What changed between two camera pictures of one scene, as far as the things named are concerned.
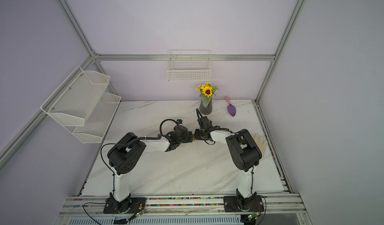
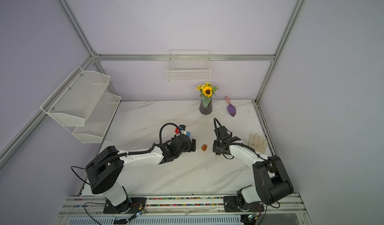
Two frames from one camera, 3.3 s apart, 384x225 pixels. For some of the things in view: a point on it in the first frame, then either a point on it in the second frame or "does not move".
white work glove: [259, 141] does not move
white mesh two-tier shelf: [82, 105] does not move
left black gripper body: [186, 139] to [188, 148]
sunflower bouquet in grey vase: [207, 91] does not move
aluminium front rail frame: [276, 203] does not move
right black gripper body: [199, 134] to [217, 147]
